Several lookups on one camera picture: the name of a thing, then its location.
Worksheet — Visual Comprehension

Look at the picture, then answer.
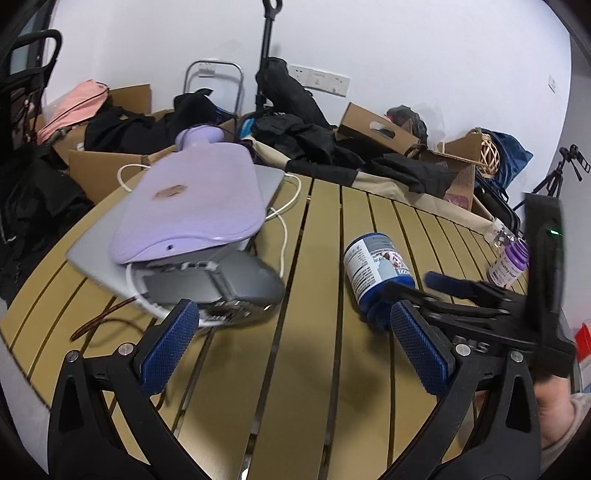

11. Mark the purple supplement bottle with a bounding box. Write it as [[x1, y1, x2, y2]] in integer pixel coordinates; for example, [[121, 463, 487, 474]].
[[487, 238, 529, 289]]

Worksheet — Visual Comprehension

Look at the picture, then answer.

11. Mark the blue supplement bottle white label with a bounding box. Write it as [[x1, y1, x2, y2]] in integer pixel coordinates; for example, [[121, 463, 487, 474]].
[[344, 233, 416, 330]]

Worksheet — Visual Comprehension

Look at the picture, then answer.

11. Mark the person's right hand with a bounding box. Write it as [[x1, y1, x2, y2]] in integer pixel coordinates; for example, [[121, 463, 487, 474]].
[[534, 376, 575, 449]]

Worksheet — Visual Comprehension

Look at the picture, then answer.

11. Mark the clear plastic wrapper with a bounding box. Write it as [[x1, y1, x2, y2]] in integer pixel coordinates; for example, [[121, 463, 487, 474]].
[[484, 218, 517, 250]]

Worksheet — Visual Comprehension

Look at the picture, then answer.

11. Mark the black suitcase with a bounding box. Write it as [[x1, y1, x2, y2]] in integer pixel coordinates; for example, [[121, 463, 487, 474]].
[[474, 184, 521, 234]]

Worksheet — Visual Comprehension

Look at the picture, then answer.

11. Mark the woven rattan ball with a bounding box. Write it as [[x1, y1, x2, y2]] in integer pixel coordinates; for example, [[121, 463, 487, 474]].
[[479, 133, 501, 178]]

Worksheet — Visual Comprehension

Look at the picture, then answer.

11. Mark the open cardboard box right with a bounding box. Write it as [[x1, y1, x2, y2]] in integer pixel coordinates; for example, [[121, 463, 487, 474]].
[[420, 131, 484, 212]]

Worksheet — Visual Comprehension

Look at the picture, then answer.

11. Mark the dark blue cloth bag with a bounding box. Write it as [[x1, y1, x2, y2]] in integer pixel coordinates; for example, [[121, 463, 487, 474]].
[[482, 129, 533, 192]]

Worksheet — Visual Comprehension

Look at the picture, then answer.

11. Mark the yellow slatted folding table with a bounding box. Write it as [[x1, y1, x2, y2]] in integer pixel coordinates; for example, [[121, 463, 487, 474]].
[[0, 172, 532, 480]]

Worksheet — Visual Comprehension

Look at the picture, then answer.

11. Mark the black tripod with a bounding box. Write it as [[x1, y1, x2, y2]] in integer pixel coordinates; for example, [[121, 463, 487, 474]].
[[531, 147, 583, 199]]

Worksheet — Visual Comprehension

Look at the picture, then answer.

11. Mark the grey knitted hat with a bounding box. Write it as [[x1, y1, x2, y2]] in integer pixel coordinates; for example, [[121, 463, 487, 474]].
[[386, 105, 428, 144]]

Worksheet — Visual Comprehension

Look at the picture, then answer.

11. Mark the pile of black clothes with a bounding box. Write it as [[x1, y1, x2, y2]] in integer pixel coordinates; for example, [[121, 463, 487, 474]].
[[82, 89, 459, 195]]

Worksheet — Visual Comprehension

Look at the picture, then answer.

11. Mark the silver laptop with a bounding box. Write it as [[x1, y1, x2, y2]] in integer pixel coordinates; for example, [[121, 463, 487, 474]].
[[65, 164, 288, 301]]

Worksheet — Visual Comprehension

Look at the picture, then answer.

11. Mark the grey power adapter pouch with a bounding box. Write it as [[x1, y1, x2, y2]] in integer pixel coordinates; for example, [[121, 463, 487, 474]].
[[141, 249, 286, 327]]

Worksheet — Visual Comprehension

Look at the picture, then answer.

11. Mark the lilac hot water bottle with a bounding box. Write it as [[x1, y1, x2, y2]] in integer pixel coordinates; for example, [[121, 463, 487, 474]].
[[108, 140, 266, 264]]

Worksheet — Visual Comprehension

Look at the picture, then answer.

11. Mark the large cardboard box left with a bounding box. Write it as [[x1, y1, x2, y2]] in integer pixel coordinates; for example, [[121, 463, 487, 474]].
[[52, 83, 236, 205]]

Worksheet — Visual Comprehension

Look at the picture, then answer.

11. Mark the pink backpack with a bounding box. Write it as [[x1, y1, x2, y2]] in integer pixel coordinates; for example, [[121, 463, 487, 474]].
[[37, 79, 109, 145]]

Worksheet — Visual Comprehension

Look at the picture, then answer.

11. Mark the black baby stroller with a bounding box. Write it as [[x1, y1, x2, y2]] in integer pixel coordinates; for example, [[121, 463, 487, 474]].
[[0, 29, 96, 301]]

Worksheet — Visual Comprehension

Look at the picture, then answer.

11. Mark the white charging cable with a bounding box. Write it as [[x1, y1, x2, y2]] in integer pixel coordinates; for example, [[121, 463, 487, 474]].
[[116, 163, 303, 329]]

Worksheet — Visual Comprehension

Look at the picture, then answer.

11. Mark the small cardboard box with handle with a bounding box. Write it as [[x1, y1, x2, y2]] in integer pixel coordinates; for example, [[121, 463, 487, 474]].
[[338, 103, 419, 154]]

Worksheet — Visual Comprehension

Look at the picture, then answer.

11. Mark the black camcorder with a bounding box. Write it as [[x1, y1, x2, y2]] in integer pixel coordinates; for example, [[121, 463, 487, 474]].
[[569, 144, 591, 174]]

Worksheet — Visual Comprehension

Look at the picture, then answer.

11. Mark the white wall switch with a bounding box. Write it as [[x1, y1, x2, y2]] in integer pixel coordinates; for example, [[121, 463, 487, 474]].
[[548, 76, 557, 93]]

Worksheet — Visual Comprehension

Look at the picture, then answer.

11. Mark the white wall socket strip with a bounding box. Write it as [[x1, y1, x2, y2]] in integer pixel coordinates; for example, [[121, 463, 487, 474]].
[[288, 64, 351, 98]]

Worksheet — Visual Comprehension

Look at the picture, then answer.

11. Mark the silver folding chair frame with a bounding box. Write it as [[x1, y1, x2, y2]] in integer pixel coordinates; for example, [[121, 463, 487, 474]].
[[182, 59, 245, 119]]

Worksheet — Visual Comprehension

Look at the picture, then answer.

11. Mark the black folding trolley handle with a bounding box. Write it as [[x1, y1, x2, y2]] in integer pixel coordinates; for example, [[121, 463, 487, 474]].
[[254, 0, 332, 130]]

